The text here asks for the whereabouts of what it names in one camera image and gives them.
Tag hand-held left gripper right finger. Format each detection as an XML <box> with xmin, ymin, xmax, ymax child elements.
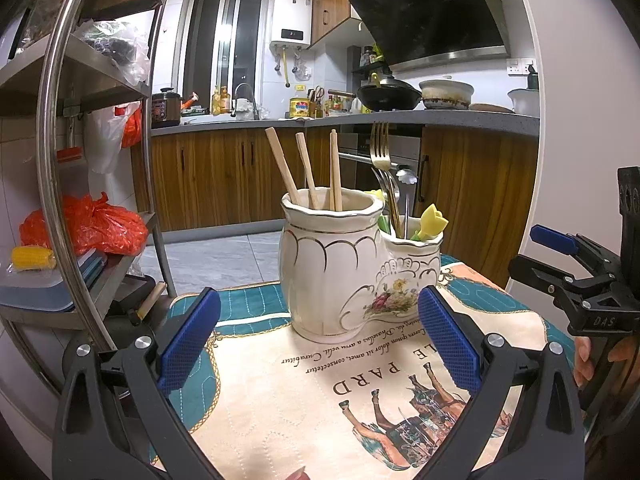
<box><xmin>417</xmin><ymin>285</ymin><xmax>586</xmax><ymax>480</ymax></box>

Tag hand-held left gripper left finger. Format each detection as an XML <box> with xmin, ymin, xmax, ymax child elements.
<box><xmin>52</xmin><ymin>286</ymin><xmax>222</xmax><ymax>480</ymax></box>

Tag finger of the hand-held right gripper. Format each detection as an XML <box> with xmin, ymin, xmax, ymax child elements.
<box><xmin>509</xmin><ymin>254</ymin><xmax>617</xmax><ymax>312</ymax></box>
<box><xmin>530</xmin><ymin>224</ymin><xmax>622</xmax><ymax>274</ymax></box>

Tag yellow plastic tongs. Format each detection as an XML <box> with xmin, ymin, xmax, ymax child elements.
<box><xmin>364</xmin><ymin>187</ymin><xmax>451</xmax><ymax>241</ymax></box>

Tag cream floral ceramic utensil holder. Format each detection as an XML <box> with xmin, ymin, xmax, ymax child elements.
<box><xmin>279</xmin><ymin>191</ymin><xmax>443</xmax><ymax>342</ymax></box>

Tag silver fork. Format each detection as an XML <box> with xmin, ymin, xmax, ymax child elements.
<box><xmin>374</xmin><ymin>166</ymin><xmax>401</xmax><ymax>221</ymax></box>

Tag gold fork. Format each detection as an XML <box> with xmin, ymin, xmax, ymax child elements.
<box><xmin>370</xmin><ymin>121</ymin><xmax>402</xmax><ymax>240</ymax></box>

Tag wooden chopstick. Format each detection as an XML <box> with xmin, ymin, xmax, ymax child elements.
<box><xmin>328</xmin><ymin>128</ymin><xmax>345</xmax><ymax>212</ymax></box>
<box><xmin>295</xmin><ymin>131</ymin><xmax>321</xmax><ymax>209</ymax></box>
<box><xmin>264</xmin><ymin>126</ymin><xmax>302</xmax><ymax>207</ymax></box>

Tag person's right hand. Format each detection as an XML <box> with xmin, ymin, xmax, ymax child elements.
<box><xmin>574</xmin><ymin>332</ymin><xmax>640</xmax><ymax>388</ymax></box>

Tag printed teal tablecloth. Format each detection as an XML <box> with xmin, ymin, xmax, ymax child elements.
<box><xmin>150</xmin><ymin>254</ymin><xmax>576</xmax><ymax>480</ymax></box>

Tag crumpled red plastic bag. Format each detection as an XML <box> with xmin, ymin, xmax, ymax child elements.
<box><xmin>19</xmin><ymin>191</ymin><xmax>150</xmax><ymax>257</ymax></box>

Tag grey countertop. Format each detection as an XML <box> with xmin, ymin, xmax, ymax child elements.
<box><xmin>150</xmin><ymin>109</ymin><xmax>541</xmax><ymax>138</ymax></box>

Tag wooden base cabinets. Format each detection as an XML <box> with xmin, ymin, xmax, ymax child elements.
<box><xmin>131</xmin><ymin>122</ymin><xmax>540</xmax><ymax>288</ymax></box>

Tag blue plastic container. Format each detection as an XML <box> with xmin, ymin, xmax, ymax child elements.
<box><xmin>0</xmin><ymin>249</ymin><xmax>108</xmax><ymax>313</ymax></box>

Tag yellow corn cob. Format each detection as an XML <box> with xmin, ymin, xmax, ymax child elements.
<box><xmin>11</xmin><ymin>246</ymin><xmax>57</xmax><ymax>272</ymax></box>

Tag white casserole pot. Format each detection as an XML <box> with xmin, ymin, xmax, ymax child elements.
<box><xmin>419</xmin><ymin>77</ymin><xmax>475</xmax><ymax>111</ymax></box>

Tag built-in oven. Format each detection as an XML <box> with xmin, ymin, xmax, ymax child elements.
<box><xmin>336</xmin><ymin>132</ymin><xmax>423</xmax><ymax>196</ymax></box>

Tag black wok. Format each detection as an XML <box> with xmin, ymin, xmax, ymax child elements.
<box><xmin>327</xmin><ymin>74</ymin><xmax>423</xmax><ymax>112</ymax></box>

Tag white plastic bag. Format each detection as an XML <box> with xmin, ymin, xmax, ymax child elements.
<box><xmin>85</xmin><ymin>102</ymin><xmax>131</xmax><ymax>175</ymax></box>

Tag hanging red plastic bag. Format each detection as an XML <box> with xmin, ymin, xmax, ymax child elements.
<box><xmin>116</xmin><ymin>102</ymin><xmax>143</xmax><ymax>148</ymax></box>

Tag red lidded container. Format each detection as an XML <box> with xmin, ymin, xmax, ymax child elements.
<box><xmin>56</xmin><ymin>147</ymin><xmax>86</xmax><ymax>196</ymax></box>

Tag rice cooker pot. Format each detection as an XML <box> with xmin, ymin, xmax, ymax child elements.
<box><xmin>151</xmin><ymin>87</ymin><xmax>182</xmax><ymax>128</ymax></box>

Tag cooking oil bottle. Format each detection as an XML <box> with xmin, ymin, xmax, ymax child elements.
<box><xmin>211</xmin><ymin>85</ymin><xmax>232</xmax><ymax>116</ymax></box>

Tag row of seasoning bottles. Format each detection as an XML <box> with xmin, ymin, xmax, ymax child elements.
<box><xmin>307</xmin><ymin>85</ymin><xmax>358</xmax><ymax>118</ymax></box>

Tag steel faucet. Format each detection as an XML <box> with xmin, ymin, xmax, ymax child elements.
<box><xmin>232</xmin><ymin>82</ymin><xmax>261</xmax><ymax>121</ymax></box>

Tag black range hood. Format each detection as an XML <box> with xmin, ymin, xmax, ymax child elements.
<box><xmin>347</xmin><ymin>0</ymin><xmax>511</xmax><ymax>73</ymax></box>

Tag steel shelf rack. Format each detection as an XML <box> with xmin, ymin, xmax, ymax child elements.
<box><xmin>0</xmin><ymin>0</ymin><xmax>176</xmax><ymax>396</ymax></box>

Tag kitchen window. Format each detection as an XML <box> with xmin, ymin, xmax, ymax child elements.
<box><xmin>180</xmin><ymin>0</ymin><xmax>268</xmax><ymax>93</ymax></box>

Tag clear bag dark contents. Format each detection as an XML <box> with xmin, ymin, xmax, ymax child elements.
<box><xmin>75</xmin><ymin>20</ymin><xmax>151</xmax><ymax>87</ymax></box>

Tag white water heater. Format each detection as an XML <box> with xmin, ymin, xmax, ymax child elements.
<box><xmin>270</xmin><ymin>0</ymin><xmax>313</xmax><ymax>51</ymax></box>

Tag black pan wooden handle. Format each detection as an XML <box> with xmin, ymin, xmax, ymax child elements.
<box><xmin>107</xmin><ymin>280</ymin><xmax>171</xmax><ymax>331</ymax></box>

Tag black wall shelf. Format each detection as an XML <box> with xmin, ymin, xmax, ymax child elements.
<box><xmin>350</xmin><ymin>45</ymin><xmax>396</xmax><ymax>73</ymax></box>

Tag wooden wall cabinet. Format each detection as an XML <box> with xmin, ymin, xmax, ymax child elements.
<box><xmin>306</xmin><ymin>0</ymin><xmax>406</xmax><ymax>51</ymax></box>

